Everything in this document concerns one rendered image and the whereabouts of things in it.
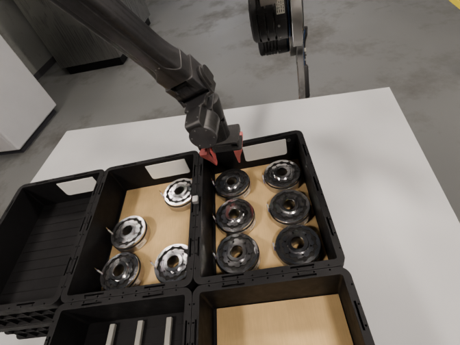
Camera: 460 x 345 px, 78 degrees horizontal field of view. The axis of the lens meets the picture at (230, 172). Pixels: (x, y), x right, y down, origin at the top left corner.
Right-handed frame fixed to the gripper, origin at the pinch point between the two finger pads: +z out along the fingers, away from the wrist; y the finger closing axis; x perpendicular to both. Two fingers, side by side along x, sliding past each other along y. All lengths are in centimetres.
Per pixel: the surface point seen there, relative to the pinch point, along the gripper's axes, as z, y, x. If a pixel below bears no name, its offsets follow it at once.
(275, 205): 8.3, 11.4, -10.0
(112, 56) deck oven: 83, -194, 290
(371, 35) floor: 100, 108, 246
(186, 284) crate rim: 1.0, -6.5, -32.0
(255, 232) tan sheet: 11.4, 5.7, -15.6
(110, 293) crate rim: 0.8, -23.1, -33.6
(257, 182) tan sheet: 11.6, 6.3, 0.9
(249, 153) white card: 5.8, 4.8, 7.3
